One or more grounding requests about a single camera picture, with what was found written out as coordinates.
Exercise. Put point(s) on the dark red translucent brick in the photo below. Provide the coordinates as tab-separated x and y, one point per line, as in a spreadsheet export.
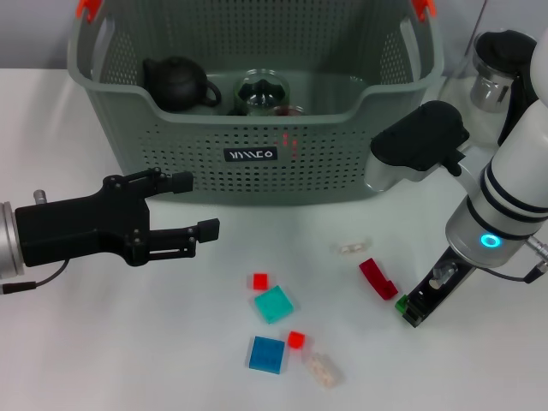
379	280

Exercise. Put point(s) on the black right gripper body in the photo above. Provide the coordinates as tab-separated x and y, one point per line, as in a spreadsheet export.
454	265

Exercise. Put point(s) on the dark clay teapot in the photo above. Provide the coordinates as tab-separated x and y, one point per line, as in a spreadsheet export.
175	83

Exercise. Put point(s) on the small red square brick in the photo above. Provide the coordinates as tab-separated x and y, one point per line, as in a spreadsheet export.
260	281

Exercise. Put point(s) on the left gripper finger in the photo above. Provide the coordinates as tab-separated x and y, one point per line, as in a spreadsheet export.
171	244
182	182

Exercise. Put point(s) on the small white brick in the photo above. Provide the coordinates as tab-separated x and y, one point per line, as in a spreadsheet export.
353	247

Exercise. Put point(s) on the long clear white brick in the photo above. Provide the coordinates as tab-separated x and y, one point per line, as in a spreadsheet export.
322	369

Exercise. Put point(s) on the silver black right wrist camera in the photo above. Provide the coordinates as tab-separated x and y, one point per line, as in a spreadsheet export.
419	137

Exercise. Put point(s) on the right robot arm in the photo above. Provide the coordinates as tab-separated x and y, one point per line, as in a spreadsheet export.
514	171

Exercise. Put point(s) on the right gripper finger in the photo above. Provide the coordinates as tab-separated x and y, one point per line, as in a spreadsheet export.
417	312

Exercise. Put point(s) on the blue four-stud brick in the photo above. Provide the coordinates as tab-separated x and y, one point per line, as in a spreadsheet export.
266	354

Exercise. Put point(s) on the teal square brick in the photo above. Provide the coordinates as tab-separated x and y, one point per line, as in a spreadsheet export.
274	305

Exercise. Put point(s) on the grey-green perforated storage bin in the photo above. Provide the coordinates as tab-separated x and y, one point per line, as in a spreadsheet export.
321	171

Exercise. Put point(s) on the green rectangular brick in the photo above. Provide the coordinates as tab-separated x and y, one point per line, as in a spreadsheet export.
400	304

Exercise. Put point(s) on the small red sloped brick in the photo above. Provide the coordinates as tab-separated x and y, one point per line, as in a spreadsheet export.
296	339

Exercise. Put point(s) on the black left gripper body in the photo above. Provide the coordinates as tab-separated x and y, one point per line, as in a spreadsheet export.
81	227

